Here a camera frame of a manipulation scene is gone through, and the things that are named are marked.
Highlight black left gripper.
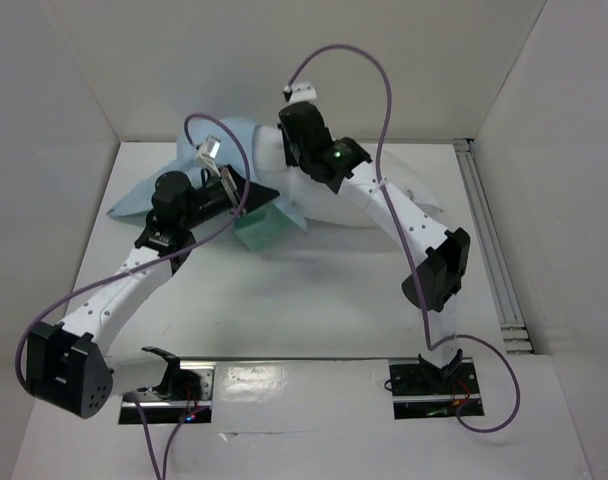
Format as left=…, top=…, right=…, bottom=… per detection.
left=181, top=165, right=279, bottom=231

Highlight light blue pillowcase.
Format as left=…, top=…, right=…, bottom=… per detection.
left=107, top=118, right=308, bottom=251

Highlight white pillow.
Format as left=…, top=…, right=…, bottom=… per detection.
left=253, top=126, right=444, bottom=229

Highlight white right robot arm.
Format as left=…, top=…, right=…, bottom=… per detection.
left=278, top=101, right=471, bottom=392

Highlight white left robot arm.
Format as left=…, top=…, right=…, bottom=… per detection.
left=26, top=167, right=279, bottom=419

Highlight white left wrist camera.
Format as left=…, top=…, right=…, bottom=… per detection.
left=195, top=135, right=221, bottom=176

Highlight aluminium table edge rail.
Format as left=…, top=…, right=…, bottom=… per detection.
left=103, top=353, right=425, bottom=364

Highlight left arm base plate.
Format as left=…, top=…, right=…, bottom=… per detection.
left=111, top=351, right=216, bottom=425

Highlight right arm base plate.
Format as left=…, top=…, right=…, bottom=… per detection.
left=384, top=358, right=485, bottom=420

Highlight aluminium side rail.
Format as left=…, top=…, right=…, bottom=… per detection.
left=454, top=139, right=535, bottom=356

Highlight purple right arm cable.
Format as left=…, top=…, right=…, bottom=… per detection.
left=283, top=44, right=522, bottom=432

